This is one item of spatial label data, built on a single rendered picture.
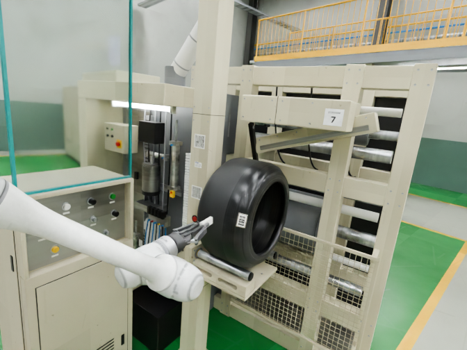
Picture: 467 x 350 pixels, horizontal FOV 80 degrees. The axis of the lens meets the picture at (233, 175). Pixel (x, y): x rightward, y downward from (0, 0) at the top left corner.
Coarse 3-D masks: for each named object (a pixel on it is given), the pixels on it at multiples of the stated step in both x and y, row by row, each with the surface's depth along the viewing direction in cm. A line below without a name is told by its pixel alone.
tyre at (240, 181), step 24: (240, 168) 135; (264, 168) 134; (216, 192) 130; (240, 192) 124; (264, 192) 130; (288, 192) 158; (216, 216) 127; (264, 216) 173; (216, 240) 130; (240, 240) 125; (264, 240) 165; (240, 264) 134
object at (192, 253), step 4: (192, 244) 154; (200, 244) 156; (188, 248) 151; (192, 248) 151; (196, 248) 153; (200, 248) 156; (204, 248) 160; (188, 252) 152; (192, 252) 151; (196, 252) 153; (208, 252) 165; (188, 256) 152; (192, 256) 152; (196, 256) 154; (188, 260) 153; (192, 260) 153
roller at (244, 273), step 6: (198, 252) 154; (204, 252) 153; (204, 258) 151; (210, 258) 149; (216, 258) 148; (216, 264) 147; (222, 264) 145; (228, 264) 144; (228, 270) 143; (234, 270) 140; (240, 270) 139; (246, 270) 139; (240, 276) 139; (246, 276) 137; (252, 276) 138
